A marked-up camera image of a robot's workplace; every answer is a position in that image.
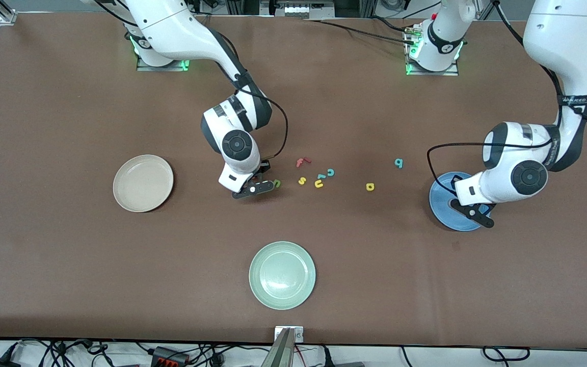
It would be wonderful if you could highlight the short black table cable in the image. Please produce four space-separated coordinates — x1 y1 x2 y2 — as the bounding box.
370 16 412 32

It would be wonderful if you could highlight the black orange power strip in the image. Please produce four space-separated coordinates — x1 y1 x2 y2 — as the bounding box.
151 347 191 367

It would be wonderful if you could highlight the beige round plate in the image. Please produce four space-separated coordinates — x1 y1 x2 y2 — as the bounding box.
113 154 175 213

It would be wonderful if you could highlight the aluminium frame profile with bracket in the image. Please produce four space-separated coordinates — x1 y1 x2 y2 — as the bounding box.
0 0 17 26

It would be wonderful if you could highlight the slanted aluminium frame profile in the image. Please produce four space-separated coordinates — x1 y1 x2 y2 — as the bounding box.
474 0 498 21

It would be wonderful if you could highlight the grey aluminium camera pole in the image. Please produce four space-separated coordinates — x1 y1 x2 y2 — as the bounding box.
261 329 294 367

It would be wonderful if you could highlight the brown table cover mat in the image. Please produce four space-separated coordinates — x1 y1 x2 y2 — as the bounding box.
0 11 587 350

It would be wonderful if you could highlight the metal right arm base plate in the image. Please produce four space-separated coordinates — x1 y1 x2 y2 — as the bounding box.
137 54 193 72

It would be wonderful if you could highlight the long black table cable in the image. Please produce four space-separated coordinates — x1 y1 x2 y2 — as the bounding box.
304 18 416 45

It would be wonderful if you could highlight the black looped floor cable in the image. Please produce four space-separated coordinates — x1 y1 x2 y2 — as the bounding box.
482 347 531 362

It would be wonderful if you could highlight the blue round plate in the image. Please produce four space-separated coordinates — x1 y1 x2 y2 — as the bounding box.
429 171 492 232

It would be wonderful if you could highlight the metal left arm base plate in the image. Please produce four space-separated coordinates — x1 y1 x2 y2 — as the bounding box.
406 25 460 77

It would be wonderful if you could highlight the pale green round plate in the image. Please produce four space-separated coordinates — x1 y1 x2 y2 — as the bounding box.
249 241 316 310

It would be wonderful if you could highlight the grey terminal block device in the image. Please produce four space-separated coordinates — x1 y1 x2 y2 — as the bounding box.
273 0 336 20

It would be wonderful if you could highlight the small metal clamp bracket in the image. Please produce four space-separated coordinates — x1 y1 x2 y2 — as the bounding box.
275 326 304 343

